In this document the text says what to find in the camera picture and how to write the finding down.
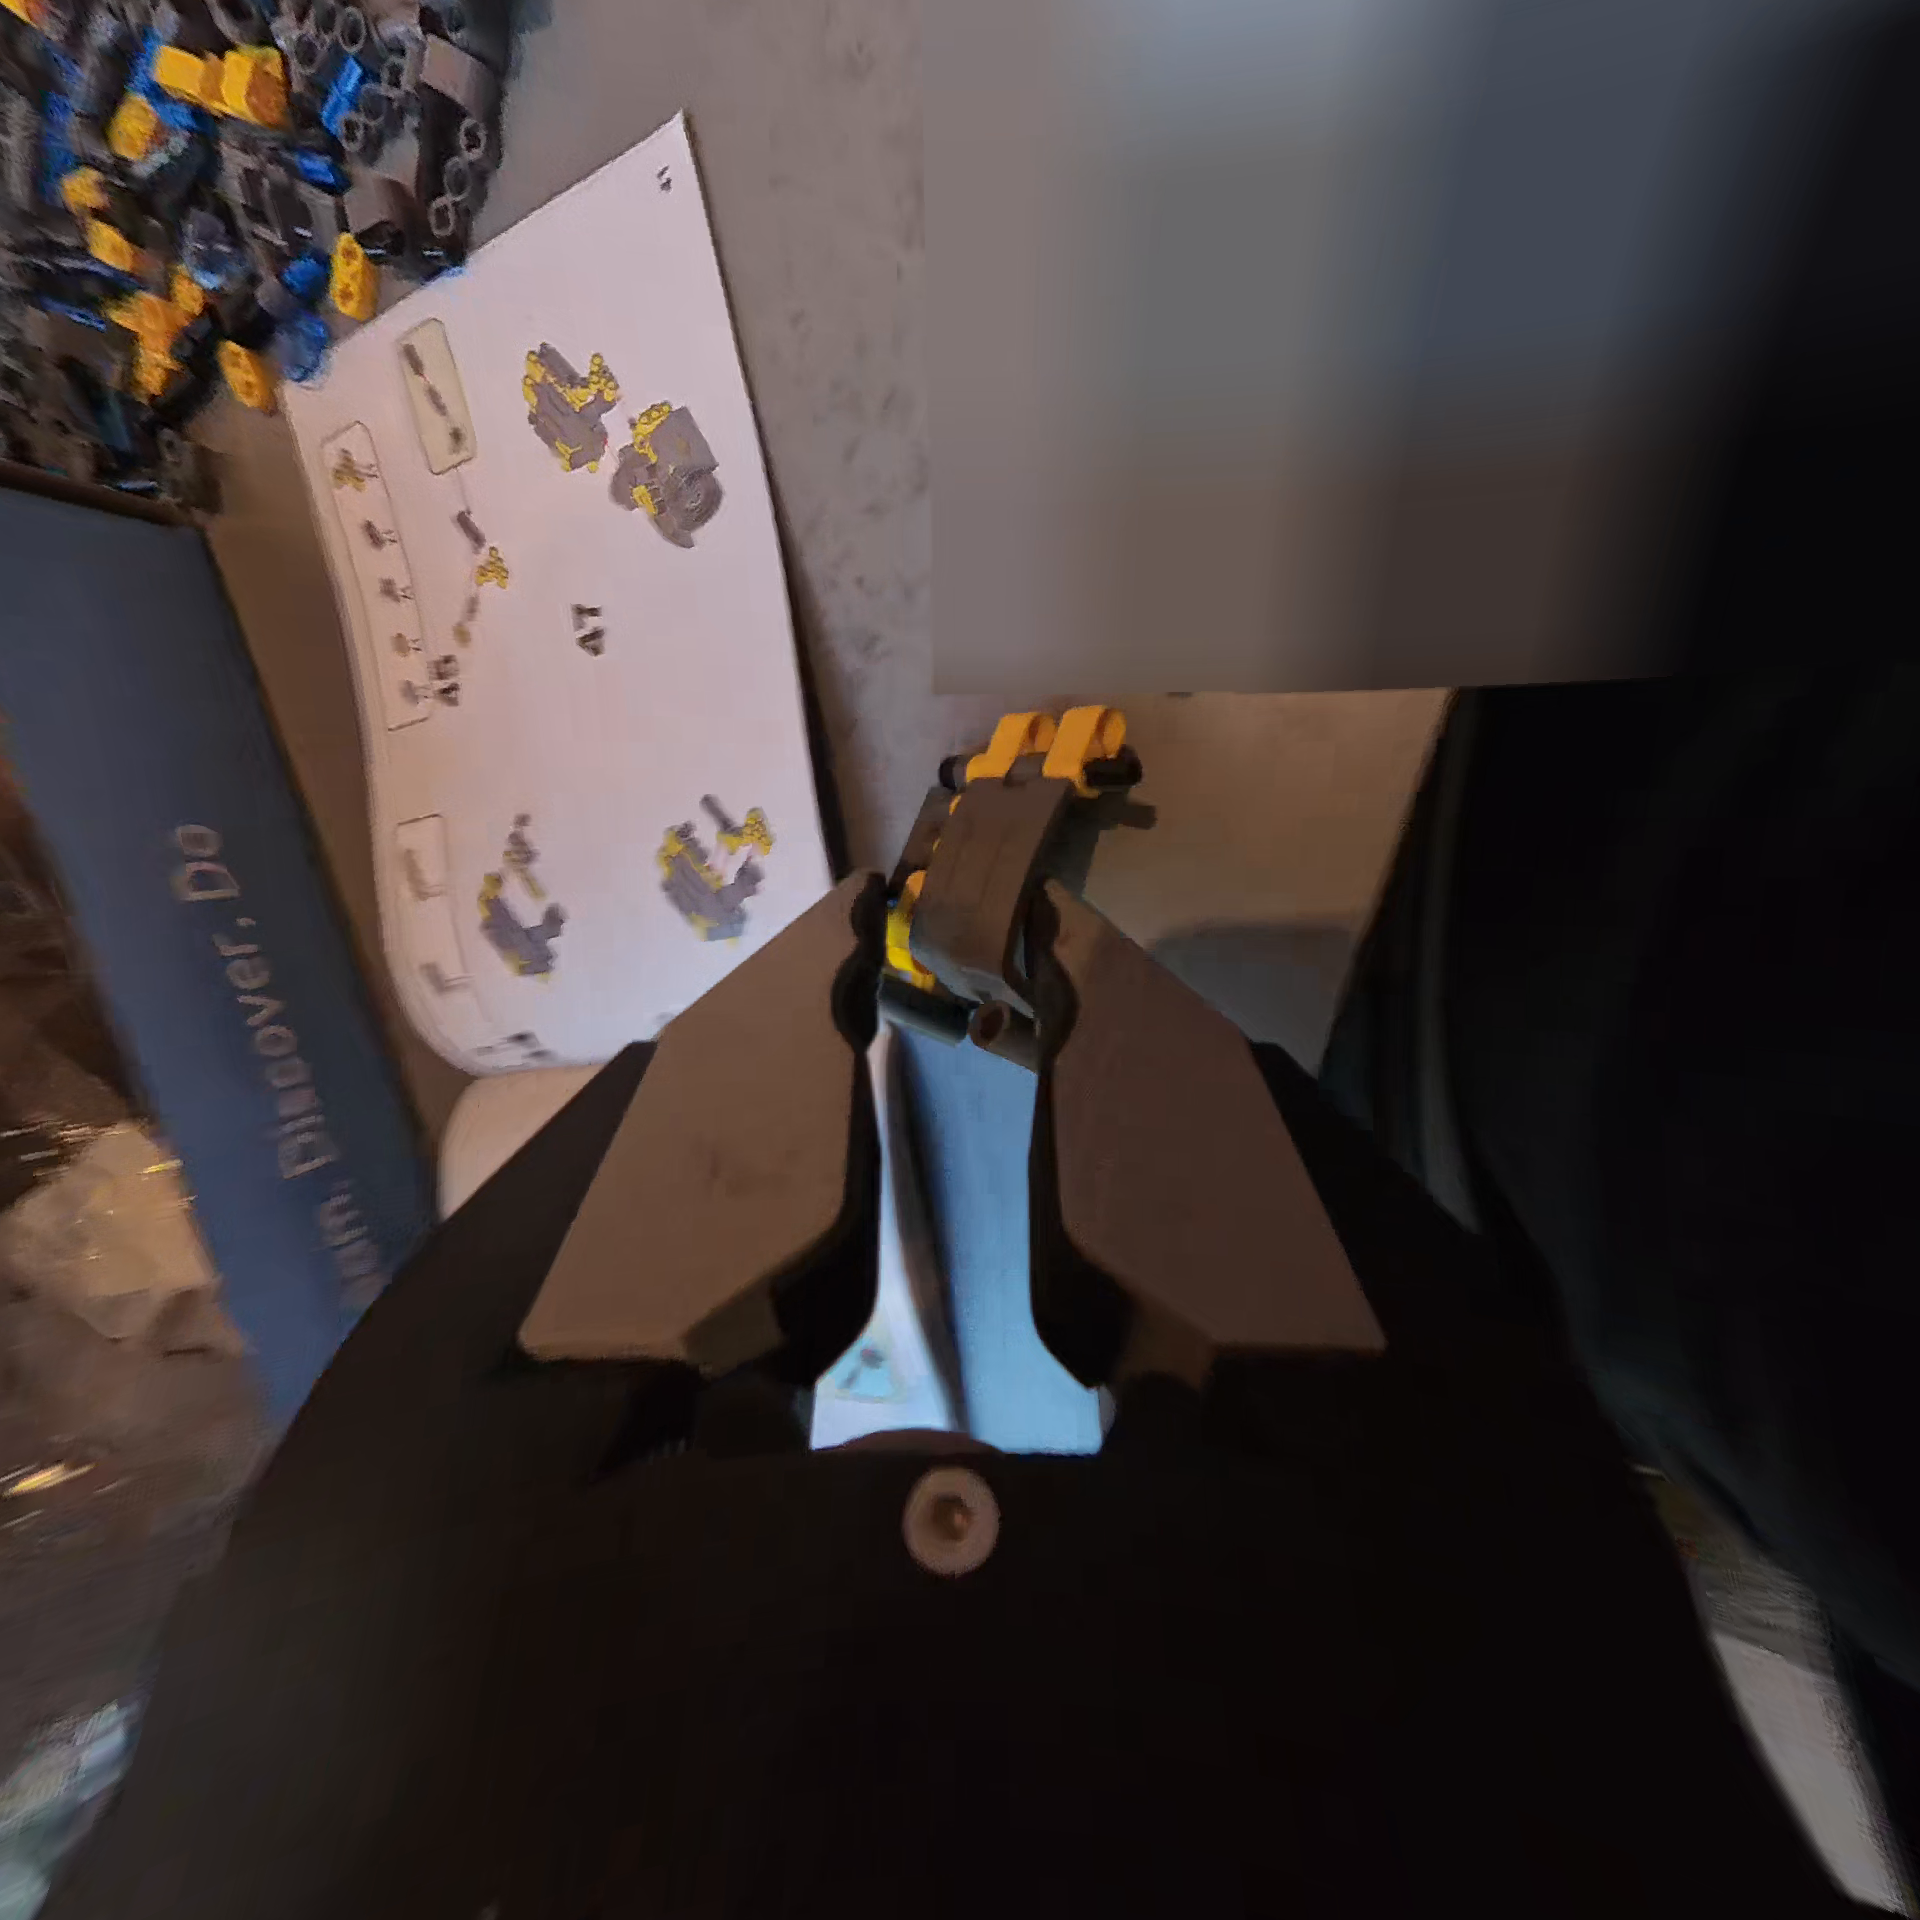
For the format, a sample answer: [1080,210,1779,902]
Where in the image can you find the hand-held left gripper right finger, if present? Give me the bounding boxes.
[1026,876,1392,1394]

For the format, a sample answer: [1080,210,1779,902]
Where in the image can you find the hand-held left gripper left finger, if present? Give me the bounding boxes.
[513,870,889,1383]

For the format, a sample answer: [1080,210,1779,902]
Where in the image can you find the grey yellow brick assembly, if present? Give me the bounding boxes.
[875,705,1160,1075]

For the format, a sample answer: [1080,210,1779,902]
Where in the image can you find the person's dark clothing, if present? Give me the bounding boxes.
[1320,0,1920,1908]

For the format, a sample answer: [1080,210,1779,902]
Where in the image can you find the clear plastic bags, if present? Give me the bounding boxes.
[0,751,271,1848]

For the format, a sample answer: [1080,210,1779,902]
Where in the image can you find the open instruction booklet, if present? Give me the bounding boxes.
[282,112,1112,1458]

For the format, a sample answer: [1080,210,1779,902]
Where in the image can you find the dark blue cardboard box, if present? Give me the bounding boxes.
[0,481,438,1428]

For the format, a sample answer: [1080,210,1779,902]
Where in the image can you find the pile of loose brick pieces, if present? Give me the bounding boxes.
[0,0,520,505]

